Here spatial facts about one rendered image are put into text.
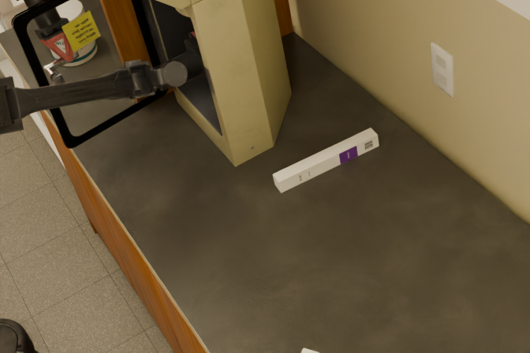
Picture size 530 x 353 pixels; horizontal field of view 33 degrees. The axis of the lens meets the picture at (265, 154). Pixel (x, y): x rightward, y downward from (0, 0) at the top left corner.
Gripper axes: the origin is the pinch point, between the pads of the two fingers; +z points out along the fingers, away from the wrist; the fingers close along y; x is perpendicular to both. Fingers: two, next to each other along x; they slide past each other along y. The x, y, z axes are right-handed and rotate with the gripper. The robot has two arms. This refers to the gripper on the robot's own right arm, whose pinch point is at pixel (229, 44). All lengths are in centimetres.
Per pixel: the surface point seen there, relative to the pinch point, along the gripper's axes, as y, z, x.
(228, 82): -13.4, -7.5, -0.8
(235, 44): -13.4, -3.8, -9.4
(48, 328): 56, -70, 117
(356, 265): -56, -5, 24
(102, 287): 60, -47, 117
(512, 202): -61, 32, 26
